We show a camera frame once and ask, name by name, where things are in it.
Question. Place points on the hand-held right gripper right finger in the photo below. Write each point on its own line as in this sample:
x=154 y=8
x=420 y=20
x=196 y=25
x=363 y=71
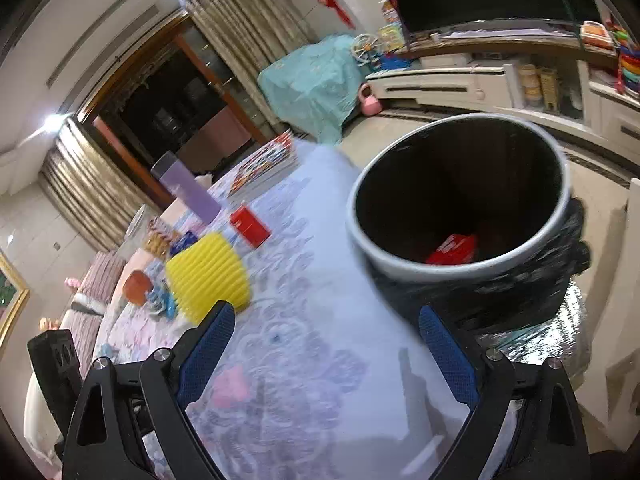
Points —
x=447 y=355

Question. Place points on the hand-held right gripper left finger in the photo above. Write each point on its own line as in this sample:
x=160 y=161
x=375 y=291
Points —
x=207 y=350

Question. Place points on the yellow ribbed container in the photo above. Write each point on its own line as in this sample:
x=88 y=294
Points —
x=207 y=275

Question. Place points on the grey trash bin black bag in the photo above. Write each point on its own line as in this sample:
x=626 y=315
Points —
x=400 y=270

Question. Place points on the red snack packet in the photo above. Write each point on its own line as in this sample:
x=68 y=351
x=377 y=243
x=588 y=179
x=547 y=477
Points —
x=452 y=250

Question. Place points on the blue snack packet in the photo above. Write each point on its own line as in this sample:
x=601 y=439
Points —
x=182 y=242

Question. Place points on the small red box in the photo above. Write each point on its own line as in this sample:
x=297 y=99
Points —
x=249 y=226

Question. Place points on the brown plush toy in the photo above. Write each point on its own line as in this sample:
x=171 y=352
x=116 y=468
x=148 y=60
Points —
x=47 y=323

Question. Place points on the white sofa cushion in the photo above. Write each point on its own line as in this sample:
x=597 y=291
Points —
x=37 y=420

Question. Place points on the blue crumpled wrapper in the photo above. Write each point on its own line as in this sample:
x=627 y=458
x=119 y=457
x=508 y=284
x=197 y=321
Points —
x=162 y=302

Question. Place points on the gold framed picture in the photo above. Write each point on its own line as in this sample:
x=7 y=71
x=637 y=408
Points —
x=12 y=305

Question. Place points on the pink plush toy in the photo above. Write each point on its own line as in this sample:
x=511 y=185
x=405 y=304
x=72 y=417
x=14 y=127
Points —
x=72 y=283

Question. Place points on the silver foil cover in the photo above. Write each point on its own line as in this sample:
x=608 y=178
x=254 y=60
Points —
x=550 y=340

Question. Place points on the floral tablecloth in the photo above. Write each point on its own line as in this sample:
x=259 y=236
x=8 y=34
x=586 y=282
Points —
x=310 y=310

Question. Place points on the clear snack jar striped label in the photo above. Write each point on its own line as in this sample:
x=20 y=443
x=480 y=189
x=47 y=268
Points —
x=160 y=242

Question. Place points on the purple drinking bottle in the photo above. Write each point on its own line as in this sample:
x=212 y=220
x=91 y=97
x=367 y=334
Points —
x=187 y=190

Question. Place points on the beige patterned curtain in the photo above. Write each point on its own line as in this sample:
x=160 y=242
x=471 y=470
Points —
x=240 y=30
x=85 y=185

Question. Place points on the stack of colourful books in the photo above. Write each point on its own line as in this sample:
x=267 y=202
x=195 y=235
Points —
x=265 y=165

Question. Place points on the wooden framed glass door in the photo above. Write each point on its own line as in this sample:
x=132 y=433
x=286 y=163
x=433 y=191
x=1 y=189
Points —
x=150 y=110

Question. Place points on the pink kettlebell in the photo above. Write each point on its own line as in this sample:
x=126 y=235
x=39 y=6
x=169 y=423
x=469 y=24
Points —
x=370 y=104

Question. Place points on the white television cabinet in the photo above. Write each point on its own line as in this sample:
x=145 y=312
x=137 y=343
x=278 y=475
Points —
x=425 y=85

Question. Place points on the yellow tall box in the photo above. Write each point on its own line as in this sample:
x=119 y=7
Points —
x=550 y=90

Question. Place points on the teal cloth cover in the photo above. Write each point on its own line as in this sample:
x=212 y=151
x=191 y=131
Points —
x=310 y=85

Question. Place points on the blue toy base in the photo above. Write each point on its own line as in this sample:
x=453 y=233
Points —
x=395 y=62

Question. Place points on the ferris wheel toy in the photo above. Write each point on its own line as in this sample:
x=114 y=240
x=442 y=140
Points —
x=364 y=50

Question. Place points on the colourful toy box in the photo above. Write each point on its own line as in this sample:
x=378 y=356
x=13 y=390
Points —
x=390 y=25

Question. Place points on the stacked colourful plastic toys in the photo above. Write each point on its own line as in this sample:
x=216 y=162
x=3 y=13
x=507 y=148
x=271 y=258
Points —
x=630 y=65

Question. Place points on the orange toy box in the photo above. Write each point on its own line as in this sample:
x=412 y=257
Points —
x=595 y=35

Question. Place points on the green thin pole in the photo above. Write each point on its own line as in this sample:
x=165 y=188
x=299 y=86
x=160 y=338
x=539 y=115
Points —
x=567 y=5

